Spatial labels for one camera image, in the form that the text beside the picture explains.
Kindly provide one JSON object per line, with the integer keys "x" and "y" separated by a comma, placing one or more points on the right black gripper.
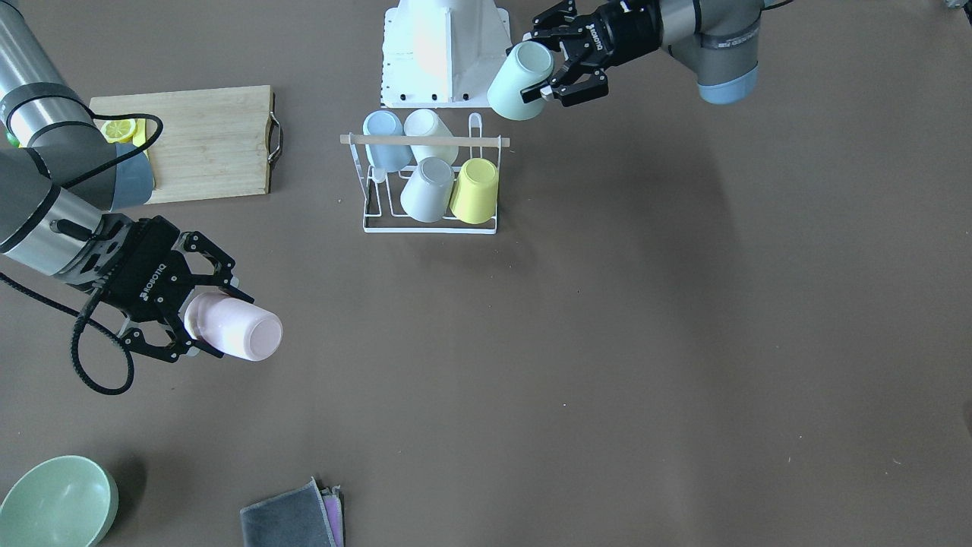
{"x": 149, "y": 275}

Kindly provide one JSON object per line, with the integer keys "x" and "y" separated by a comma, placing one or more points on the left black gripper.
{"x": 624, "y": 29}

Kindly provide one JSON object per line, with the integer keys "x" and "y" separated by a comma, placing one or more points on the mint green cup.
{"x": 528, "y": 63}

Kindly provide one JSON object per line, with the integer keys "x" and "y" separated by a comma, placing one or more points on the pink cup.
{"x": 233, "y": 326}

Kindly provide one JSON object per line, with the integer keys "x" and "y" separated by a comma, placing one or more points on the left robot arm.
{"x": 715, "y": 40}

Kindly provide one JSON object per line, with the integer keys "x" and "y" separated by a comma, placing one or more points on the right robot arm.
{"x": 63, "y": 190}

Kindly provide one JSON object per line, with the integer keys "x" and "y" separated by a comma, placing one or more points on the white cup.
{"x": 425, "y": 123}

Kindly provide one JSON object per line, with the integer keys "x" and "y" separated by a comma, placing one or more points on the yellow cup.
{"x": 475, "y": 193}

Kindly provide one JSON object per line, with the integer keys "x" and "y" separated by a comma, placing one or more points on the grey cup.
{"x": 427, "y": 193}

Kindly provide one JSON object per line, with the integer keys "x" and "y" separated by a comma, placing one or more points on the blue cup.
{"x": 386, "y": 157}

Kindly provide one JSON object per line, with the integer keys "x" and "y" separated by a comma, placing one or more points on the wooden cutting board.
{"x": 215, "y": 143}

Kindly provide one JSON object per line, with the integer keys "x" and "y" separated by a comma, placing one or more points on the yellow plastic knife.
{"x": 140, "y": 133}

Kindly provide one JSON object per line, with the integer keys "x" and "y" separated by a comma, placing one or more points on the lemon slice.
{"x": 121, "y": 131}

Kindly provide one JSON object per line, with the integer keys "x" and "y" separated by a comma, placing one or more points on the green bowl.
{"x": 66, "y": 501}

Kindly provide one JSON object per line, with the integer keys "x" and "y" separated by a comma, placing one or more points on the grey cloth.
{"x": 296, "y": 518}

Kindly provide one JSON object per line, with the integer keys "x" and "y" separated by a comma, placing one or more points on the purple cloth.
{"x": 332, "y": 500}

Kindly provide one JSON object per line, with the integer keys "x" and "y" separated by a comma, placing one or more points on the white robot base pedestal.
{"x": 442, "y": 54}

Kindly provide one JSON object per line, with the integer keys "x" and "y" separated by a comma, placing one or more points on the white wire cup rack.
{"x": 381, "y": 210}

